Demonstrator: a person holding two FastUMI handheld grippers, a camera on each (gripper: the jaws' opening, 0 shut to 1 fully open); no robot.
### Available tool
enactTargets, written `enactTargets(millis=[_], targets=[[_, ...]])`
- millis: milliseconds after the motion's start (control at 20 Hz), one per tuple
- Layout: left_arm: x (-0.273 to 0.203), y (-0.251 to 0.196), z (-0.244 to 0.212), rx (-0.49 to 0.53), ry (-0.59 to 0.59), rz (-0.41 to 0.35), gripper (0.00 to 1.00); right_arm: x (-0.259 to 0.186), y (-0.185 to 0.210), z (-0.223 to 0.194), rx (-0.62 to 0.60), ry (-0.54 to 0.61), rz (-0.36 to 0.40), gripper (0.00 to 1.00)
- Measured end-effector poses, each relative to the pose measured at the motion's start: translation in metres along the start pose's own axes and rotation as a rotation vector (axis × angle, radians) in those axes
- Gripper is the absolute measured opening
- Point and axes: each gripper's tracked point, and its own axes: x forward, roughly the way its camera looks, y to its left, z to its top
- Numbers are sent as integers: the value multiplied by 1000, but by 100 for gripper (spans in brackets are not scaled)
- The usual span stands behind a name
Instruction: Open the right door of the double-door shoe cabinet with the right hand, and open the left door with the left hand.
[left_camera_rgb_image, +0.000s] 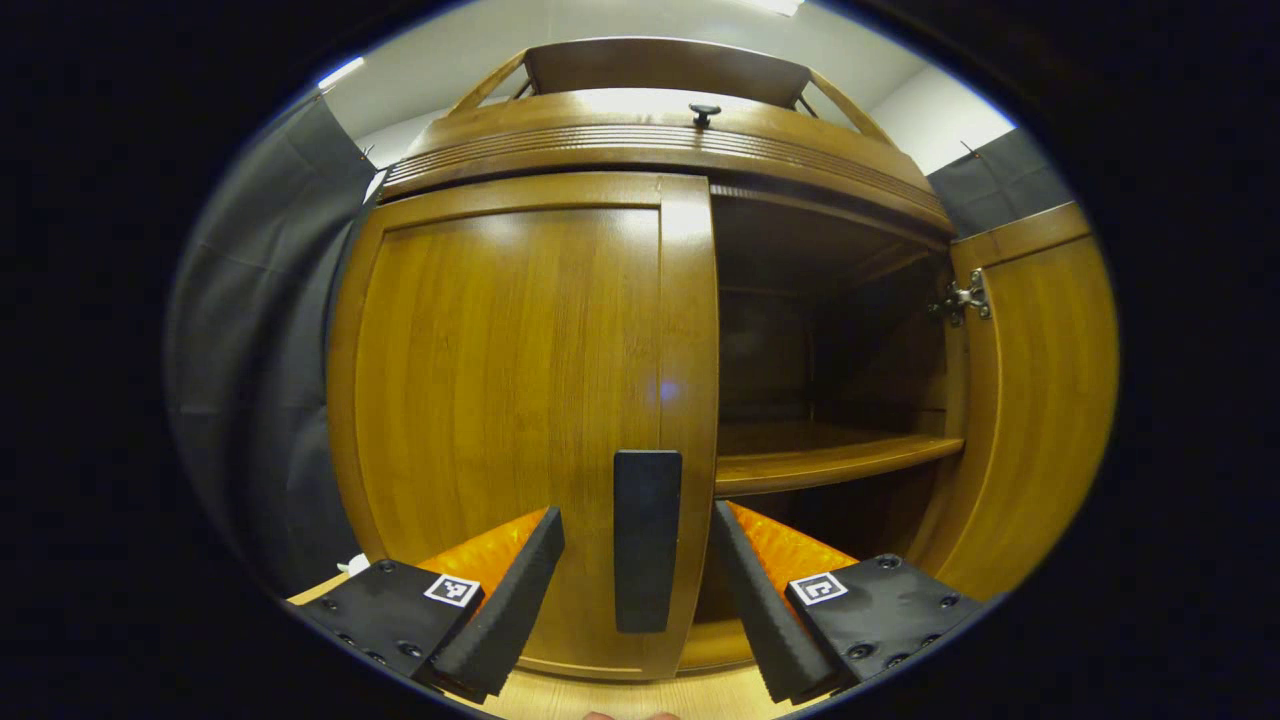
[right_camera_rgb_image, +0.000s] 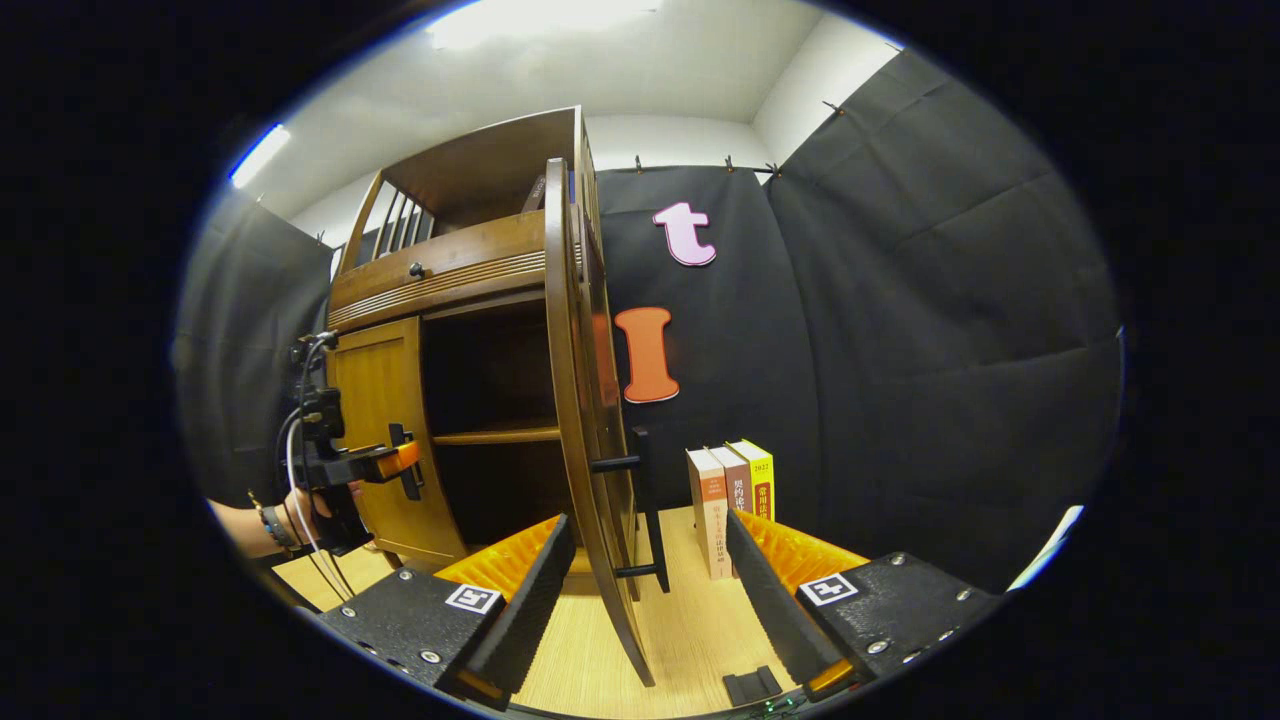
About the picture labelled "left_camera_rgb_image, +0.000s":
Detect wooden double-door shoe cabinet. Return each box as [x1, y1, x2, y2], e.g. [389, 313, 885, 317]
[325, 38, 1119, 683]

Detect wooden shoe cabinet door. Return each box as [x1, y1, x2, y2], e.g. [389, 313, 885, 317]
[905, 203, 1119, 601]
[328, 172, 721, 681]

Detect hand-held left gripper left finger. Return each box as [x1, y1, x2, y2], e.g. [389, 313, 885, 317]
[295, 507, 566, 704]

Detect black door handle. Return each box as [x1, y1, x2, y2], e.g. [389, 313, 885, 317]
[613, 450, 684, 634]

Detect metal door hinge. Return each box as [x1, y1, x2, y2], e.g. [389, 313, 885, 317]
[930, 270, 993, 327]

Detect wooden cabinet drawer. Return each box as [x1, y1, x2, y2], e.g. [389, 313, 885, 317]
[380, 88, 956, 236]

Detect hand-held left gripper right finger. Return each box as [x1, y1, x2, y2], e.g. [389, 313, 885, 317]
[712, 500, 991, 704]

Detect wooden inner shelf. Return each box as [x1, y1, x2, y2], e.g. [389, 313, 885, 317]
[715, 420, 966, 498]

